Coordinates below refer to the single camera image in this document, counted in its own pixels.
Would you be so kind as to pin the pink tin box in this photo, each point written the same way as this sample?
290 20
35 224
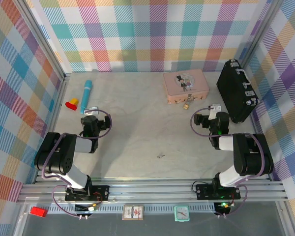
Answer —
184 83

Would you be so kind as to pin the small metal key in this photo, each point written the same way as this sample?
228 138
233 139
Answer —
160 156

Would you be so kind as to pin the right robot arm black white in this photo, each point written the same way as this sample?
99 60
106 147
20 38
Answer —
250 157

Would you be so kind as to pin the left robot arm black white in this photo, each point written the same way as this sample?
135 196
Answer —
56 152

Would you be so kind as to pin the red yellow toy block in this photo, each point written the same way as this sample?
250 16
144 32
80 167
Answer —
72 104

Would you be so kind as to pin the blue marker pen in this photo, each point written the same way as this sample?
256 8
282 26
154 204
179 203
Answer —
86 97

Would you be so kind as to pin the black briefcase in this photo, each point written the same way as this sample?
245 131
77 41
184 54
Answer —
236 93

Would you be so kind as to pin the teal square clock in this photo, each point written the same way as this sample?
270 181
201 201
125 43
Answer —
181 213

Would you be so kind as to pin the red plastic brick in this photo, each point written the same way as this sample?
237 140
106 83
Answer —
39 212

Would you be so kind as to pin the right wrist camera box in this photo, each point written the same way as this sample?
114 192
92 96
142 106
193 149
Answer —
215 109

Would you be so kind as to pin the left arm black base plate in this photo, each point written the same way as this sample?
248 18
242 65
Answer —
100 193

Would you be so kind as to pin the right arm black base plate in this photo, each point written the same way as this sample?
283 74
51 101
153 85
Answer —
204 191

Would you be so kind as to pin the aluminium frame cross rail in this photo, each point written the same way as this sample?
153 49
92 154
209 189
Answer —
150 193

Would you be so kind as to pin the framed card on rail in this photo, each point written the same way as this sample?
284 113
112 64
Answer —
132 212

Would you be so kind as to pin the aluminium frame post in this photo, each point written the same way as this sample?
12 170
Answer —
44 41
263 32

